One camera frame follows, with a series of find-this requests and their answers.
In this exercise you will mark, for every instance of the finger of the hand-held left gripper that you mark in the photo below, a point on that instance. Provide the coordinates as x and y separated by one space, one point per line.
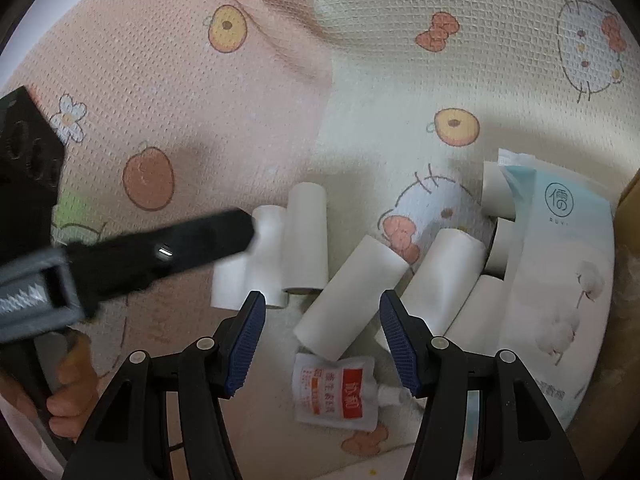
175 250

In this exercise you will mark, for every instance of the brown cardboard box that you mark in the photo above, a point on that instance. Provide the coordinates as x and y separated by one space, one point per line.
631 200

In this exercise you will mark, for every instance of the person's left hand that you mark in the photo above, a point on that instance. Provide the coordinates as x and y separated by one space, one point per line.
75 390

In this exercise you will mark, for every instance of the pink printed bed cover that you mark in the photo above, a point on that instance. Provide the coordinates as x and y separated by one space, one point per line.
150 85

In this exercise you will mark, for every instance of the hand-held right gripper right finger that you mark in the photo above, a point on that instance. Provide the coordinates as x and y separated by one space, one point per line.
400 345

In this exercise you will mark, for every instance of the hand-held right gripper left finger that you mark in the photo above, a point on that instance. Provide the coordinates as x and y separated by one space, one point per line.
245 345

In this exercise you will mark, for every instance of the cream printed bed cover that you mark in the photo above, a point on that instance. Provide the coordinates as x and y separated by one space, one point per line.
400 110

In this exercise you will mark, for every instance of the white cotton-print tissue pack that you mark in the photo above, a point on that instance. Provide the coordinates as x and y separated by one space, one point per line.
560 270

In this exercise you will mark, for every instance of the red label white pouch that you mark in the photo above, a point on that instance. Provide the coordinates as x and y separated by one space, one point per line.
330 390

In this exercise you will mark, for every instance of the pile of white paper tubes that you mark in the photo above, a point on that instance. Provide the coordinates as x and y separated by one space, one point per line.
350 285

